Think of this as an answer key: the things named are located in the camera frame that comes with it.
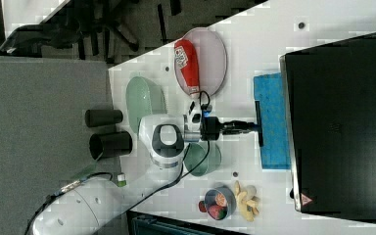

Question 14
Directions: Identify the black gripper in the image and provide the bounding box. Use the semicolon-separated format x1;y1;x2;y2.
200;117;259;141

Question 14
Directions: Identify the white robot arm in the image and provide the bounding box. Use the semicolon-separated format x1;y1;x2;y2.
26;102;262;235

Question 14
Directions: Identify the black silver toaster oven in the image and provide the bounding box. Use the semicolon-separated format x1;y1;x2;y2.
280;32;376;224

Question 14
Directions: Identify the green metal mug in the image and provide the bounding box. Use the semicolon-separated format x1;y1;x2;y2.
184;142;221;177

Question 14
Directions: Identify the grey oval plate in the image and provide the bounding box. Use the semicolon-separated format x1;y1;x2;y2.
174;27;227;96

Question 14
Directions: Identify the orange slice toy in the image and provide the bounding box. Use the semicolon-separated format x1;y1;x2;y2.
215;193;227;207

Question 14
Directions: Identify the small blue bowl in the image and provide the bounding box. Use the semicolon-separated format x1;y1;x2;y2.
204;186;236;220

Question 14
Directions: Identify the peeled banana toy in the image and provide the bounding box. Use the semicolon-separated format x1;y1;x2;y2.
234;181;259;222

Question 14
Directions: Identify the red strawberry toy on table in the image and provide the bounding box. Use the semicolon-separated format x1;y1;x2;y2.
198;201;207;212

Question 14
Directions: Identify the red ketchup bottle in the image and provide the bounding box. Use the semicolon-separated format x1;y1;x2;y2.
174;39;200;99

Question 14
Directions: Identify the red strawberry toy in bowl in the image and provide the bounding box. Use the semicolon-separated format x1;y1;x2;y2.
208;205;227;220

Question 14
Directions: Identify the green perforated colander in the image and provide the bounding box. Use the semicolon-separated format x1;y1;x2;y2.
125;76;167;133

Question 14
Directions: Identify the large black cup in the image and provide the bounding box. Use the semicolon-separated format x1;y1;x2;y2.
89;131;133;161

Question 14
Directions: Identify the small black cup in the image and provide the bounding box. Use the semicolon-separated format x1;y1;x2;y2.
84;110;123;127

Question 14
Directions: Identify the black office chair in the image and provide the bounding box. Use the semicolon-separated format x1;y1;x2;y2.
0;0;184;63

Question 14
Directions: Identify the blue metal frame rail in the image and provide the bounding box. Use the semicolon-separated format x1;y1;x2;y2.
126;211;246;235

